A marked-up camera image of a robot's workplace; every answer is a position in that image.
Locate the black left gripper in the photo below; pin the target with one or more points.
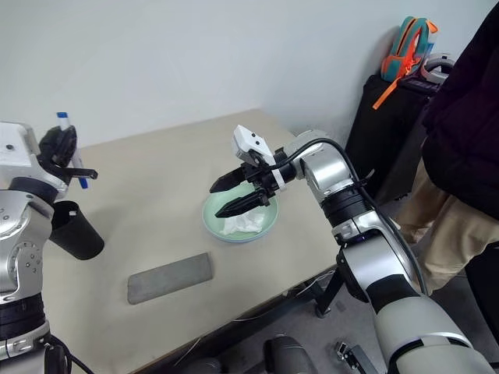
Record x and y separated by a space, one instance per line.
47 150

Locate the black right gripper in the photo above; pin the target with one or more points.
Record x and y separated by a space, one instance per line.
262 181

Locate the white tissue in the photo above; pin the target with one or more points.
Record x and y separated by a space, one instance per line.
245 223

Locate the green plate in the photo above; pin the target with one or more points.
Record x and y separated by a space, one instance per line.
210 218

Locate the blue whiteboard marker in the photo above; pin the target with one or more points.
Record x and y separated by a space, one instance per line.
62 118

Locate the grey translucent glasses case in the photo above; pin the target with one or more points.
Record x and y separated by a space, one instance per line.
171 278

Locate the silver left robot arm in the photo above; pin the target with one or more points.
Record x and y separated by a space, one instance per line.
23 226

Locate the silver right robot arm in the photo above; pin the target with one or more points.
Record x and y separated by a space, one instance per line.
390 269

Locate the black plastic cup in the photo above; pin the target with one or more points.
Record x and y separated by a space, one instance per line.
80 237

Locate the black table leg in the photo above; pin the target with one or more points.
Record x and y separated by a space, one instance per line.
329 292

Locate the large dark rounded shape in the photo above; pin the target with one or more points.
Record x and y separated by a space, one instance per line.
290 356

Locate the black and metal floor device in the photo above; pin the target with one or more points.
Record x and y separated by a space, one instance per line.
352 356

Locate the flat black device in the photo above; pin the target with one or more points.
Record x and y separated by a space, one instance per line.
423 85

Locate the teal and orange backpack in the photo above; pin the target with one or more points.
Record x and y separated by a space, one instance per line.
409 43

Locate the person in beige trousers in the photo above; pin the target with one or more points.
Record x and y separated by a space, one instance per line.
464 136

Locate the white headset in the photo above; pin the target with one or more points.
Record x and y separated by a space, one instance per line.
438 64

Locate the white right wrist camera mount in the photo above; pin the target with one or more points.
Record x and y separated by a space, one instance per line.
247 140

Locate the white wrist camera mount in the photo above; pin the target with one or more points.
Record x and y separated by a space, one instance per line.
247 140
15 144

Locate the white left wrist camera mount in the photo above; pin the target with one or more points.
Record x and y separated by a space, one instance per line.
15 144

